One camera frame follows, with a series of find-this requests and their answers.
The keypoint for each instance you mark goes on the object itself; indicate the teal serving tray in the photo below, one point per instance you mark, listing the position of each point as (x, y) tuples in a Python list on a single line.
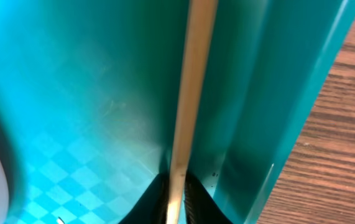
[(89, 95)]

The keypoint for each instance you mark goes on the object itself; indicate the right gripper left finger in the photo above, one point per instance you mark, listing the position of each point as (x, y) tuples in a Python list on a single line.
[(151, 208)]

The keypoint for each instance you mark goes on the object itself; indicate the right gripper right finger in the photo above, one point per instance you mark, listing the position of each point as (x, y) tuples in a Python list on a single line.
[(200, 208)]

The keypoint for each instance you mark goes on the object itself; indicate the wooden chopstick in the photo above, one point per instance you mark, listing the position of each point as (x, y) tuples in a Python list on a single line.
[(200, 23)]

